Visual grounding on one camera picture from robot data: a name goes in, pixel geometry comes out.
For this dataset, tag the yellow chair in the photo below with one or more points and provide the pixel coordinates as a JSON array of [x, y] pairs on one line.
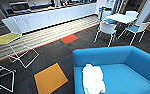
[[7, 38]]

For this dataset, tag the white shirt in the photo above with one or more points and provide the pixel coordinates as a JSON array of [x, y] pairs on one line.
[[93, 78]]

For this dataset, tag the blue sofa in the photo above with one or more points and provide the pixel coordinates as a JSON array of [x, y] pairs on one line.
[[131, 70]]

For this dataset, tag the white kitchen counter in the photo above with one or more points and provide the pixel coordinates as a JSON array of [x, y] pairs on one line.
[[51, 16]]

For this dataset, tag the black microwave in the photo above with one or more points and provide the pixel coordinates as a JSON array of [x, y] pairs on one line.
[[19, 5]]

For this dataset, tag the red black coffee machine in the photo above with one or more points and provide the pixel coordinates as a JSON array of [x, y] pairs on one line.
[[58, 3]]

